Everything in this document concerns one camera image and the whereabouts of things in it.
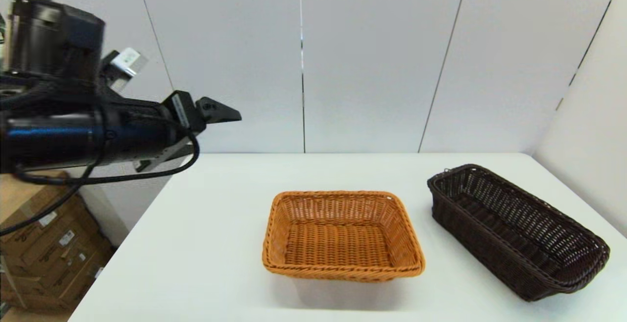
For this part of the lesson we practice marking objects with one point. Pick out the brown cardboard box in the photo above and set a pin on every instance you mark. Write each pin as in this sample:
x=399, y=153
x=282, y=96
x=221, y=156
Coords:
x=54, y=241
x=29, y=199
x=73, y=287
x=59, y=263

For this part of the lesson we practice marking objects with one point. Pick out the orange wicker basket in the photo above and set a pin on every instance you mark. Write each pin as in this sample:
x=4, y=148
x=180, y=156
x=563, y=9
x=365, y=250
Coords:
x=343, y=243

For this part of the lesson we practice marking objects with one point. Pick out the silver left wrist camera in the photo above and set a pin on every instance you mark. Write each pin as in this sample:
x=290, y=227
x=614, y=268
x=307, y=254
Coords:
x=125, y=62

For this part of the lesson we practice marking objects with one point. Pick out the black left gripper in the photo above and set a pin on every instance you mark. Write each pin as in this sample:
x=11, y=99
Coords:
x=147, y=131

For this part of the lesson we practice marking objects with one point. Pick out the dark brown wicker basket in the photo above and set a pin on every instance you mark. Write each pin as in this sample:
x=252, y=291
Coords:
x=514, y=234

